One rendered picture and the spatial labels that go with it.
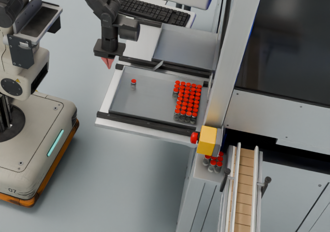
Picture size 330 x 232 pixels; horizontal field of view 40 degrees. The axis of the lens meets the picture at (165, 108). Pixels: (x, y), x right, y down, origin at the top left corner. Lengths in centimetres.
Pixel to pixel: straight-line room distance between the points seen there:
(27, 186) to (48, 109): 48
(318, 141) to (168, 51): 80
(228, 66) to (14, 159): 136
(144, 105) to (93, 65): 151
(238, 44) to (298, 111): 33
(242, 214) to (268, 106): 36
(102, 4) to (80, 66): 184
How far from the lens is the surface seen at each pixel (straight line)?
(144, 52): 202
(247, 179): 158
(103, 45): 155
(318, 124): 156
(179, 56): 202
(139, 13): 234
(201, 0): 244
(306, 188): 185
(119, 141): 278
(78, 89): 309
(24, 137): 248
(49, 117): 255
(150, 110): 177
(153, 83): 187
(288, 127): 156
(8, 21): 162
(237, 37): 131
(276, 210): 198
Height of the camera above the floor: 218
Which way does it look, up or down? 47 degrees down
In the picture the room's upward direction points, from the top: 9 degrees clockwise
